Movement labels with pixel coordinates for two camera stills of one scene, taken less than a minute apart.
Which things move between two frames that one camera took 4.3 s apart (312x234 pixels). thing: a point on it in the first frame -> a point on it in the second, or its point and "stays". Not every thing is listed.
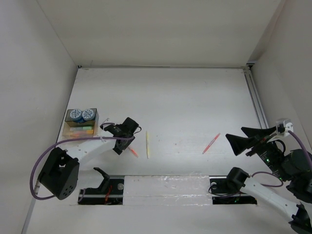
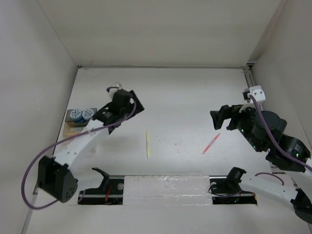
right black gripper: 239,143 -> 232,111
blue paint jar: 76,115 stays
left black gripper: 120,148 -> 134,107
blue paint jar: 87,114 stays
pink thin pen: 215,138 stays
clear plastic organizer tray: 81,123 stays
